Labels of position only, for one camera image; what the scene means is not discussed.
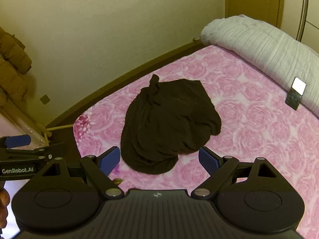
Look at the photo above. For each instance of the dark wooden bed frame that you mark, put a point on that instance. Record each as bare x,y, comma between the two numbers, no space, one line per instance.
124,76

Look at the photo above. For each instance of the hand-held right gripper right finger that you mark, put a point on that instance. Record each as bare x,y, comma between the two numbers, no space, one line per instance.
206,161

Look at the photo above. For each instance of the white ribbed quilt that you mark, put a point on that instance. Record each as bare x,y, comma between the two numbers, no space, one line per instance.
261,47

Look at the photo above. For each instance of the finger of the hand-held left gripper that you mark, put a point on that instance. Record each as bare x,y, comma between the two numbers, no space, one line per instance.
17,141

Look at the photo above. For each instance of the dark brown garment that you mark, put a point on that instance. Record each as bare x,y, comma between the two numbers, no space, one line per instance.
169,119

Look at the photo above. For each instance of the wall socket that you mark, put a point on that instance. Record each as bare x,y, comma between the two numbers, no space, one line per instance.
45,99

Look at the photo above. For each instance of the person's left hand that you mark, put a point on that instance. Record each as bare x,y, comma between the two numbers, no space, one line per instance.
3,209

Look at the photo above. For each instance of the curved metal rail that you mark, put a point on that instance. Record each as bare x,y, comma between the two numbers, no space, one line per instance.
304,5

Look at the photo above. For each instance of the brown padded jacket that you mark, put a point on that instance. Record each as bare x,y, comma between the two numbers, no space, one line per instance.
12,64

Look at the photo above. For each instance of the black smartphone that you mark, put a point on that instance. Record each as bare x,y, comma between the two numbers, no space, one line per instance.
294,97

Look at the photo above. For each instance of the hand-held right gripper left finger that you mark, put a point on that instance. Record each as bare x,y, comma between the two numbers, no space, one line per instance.
109,160

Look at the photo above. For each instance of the light wooden stick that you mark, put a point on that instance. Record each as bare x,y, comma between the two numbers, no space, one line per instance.
61,128

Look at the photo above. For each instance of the pink floral blanket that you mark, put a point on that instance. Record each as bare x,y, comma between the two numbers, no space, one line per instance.
249,129

